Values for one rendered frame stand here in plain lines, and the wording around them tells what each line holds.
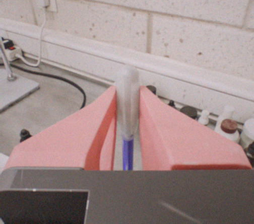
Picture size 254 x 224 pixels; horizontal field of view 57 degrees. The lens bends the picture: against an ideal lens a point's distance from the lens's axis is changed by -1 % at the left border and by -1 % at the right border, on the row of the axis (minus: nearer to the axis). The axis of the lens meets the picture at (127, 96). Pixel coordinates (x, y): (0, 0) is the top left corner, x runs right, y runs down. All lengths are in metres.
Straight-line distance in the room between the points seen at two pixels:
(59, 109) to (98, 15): 0.29
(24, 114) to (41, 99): 0.07
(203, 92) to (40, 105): 0.44
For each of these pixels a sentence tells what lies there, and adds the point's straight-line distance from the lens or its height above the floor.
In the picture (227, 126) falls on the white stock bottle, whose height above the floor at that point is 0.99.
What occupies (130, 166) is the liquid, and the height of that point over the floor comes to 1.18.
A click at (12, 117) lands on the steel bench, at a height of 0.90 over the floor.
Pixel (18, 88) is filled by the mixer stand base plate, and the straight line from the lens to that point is 0.77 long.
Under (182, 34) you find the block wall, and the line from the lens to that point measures 0.61.
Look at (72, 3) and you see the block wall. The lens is 0.77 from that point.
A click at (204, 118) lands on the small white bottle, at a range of 0.57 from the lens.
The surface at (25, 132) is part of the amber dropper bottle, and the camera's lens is 0.52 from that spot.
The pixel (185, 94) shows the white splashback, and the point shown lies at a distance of 0.62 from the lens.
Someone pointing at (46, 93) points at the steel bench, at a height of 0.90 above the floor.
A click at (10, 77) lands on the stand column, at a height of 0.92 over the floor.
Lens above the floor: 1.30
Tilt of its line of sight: 36 degrees down
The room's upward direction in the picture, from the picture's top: straight up
